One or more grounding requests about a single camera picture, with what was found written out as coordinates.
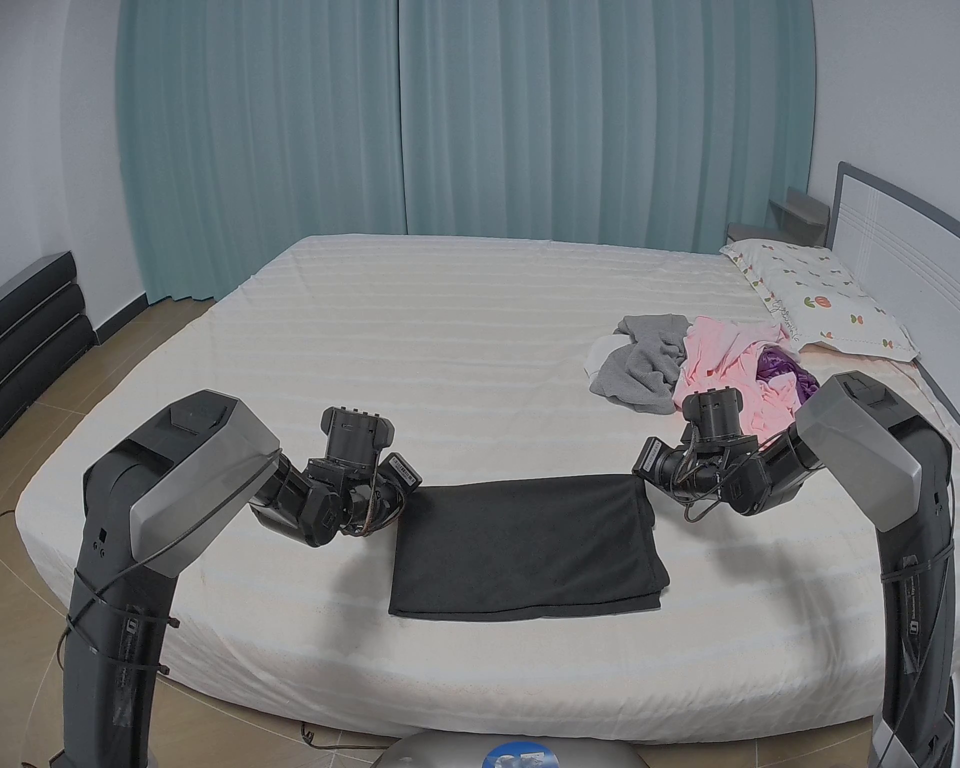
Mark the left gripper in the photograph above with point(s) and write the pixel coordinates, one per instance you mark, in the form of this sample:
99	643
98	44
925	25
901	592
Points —
386	504

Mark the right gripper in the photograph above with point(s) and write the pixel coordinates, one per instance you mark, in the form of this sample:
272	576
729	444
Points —
671	474

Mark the black T-shirt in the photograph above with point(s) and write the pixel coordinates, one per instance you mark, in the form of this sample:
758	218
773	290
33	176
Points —
525	547

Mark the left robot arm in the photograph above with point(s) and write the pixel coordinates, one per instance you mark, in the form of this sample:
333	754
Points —
187	465

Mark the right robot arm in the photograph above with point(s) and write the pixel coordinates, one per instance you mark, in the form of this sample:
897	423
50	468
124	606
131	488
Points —
870	450

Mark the bed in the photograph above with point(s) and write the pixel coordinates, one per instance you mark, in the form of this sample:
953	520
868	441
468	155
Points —
450	337

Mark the grey knitted garment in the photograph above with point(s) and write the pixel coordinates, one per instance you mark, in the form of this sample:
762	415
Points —
641	367

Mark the pink garment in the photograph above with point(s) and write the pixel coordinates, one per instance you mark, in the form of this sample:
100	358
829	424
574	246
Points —
720	367

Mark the white garment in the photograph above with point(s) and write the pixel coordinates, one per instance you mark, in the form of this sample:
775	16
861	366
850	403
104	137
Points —
598	356

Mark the purple garment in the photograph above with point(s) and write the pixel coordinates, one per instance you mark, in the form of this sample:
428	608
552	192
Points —
784	371

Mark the white printed pillow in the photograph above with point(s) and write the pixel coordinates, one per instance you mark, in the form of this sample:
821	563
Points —
817	304

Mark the grey bedside table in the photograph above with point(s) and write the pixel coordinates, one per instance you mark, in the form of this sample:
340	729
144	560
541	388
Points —
795	210

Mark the blue-green curtain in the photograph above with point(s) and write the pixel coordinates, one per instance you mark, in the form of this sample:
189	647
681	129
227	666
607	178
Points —
300	150

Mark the black chest of drawers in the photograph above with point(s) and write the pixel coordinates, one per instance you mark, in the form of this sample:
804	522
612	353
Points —
37	330

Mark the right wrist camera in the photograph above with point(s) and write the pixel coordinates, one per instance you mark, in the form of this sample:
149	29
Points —
647	457

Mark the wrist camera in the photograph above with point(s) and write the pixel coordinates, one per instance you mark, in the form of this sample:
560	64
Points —
401	469
647	457

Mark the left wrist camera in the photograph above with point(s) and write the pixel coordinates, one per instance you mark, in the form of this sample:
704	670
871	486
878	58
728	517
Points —
401	469

